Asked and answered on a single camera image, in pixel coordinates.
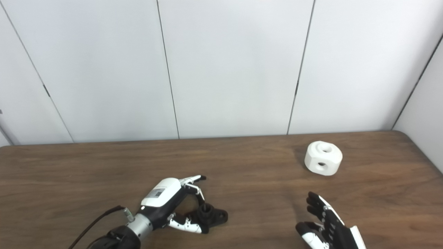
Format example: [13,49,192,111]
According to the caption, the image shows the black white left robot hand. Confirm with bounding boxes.
[138,175,208,234]

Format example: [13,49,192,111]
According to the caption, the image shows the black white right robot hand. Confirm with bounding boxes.
[295,192,367,249]

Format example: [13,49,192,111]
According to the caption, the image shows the black flanged holder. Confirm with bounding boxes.
[189,203,228,232]

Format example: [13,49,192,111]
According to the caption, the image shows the round white block with holes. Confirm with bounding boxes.
[304,141,343,176]

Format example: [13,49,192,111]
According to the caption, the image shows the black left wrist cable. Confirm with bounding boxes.
[68,205,126,249]

